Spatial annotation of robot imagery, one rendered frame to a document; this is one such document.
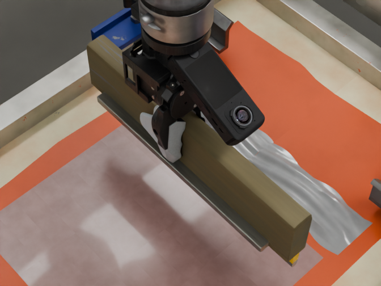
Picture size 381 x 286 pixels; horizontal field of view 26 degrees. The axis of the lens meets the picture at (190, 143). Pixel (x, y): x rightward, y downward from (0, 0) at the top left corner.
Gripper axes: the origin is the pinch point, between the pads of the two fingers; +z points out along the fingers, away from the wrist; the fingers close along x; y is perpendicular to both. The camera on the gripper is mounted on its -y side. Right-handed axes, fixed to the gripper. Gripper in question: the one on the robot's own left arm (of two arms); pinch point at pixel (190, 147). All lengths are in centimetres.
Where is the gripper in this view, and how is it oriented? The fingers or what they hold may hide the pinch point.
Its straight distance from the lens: 99.2
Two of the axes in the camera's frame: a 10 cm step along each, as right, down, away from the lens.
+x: -7.3, 5.5, -4.0
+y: -6.8, -5.9, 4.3
